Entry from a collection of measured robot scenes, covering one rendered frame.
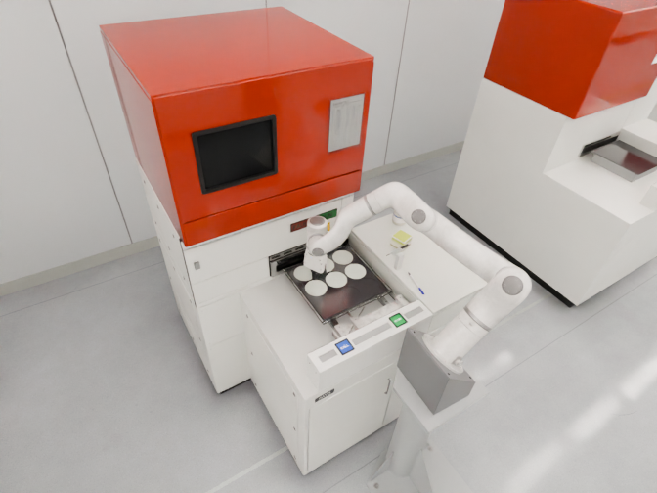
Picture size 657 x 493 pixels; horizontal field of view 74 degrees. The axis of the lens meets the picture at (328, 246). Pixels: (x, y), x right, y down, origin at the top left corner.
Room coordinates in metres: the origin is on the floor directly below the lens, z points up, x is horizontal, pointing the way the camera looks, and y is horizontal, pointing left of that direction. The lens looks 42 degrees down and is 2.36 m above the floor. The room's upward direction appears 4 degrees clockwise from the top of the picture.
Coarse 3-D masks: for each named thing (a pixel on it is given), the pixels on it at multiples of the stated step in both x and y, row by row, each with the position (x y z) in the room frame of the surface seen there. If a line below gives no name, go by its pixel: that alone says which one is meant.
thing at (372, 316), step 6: (384, 306) 1.27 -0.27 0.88; (390, 306) 1.27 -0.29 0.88; (396, 306) 1.27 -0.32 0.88; (372, 312) 1.23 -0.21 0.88; (378, 312) 1.23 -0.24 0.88; (384, 312) 1.24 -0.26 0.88; (390, 312) 1.24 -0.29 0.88; (360, 318) 1.19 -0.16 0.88; (366, 318) 1.20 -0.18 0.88; (372, 318) 1.20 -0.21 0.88; (378, 318) 1.20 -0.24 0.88; (348, 324) 1.16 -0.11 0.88; (366, 324) 1.16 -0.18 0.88; (348, 330) 1.13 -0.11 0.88; (354, 330) 1.13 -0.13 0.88; (336, 336) 1.09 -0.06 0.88
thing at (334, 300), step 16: (288, 272) 1.42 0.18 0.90; (368, 272) 1.46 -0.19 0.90; (304, 288) 1.33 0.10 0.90; (336, 288) 1.34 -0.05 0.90; (352, 288) 1.35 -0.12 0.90; (368, 288) 1.36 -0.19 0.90; (384, 288) 1.36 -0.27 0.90; (320, 304) 1.24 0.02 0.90; (336, 304) 1.25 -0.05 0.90; (352, 304) 1.25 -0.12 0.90
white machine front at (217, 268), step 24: (288, 216) 1.50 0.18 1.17; (336, 216) 1.65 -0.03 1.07; (216, 240) 1.32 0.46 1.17; (240, 240) 1.37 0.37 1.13; (264, 240) 1.43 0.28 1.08; (288, 240) 1.50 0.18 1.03; (192, 264) 1.25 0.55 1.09; (216, 264) 1.31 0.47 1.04; (240, 264) 1.36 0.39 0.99; (264, 264) 1.43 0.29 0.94; (288, 264) 1.50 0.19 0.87; (192, 288) 1.24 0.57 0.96; (216, 288) 1.30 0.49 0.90; (240, 288) 1.36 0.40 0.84
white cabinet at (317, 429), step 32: (256, 352) 1.22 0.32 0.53; (256, 384) 1.27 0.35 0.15; (288, 384) 0.94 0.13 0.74; (352, 384) 0.96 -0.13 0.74; (384, 384) 1.07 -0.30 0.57; (288, 416) 0.95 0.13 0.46; (320, 416) 0.87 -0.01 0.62; (352, 416) 0.97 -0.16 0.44; (384, 416) 1.11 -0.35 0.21; (288, 448) 0.96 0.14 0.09; (320, 448) 0.88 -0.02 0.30
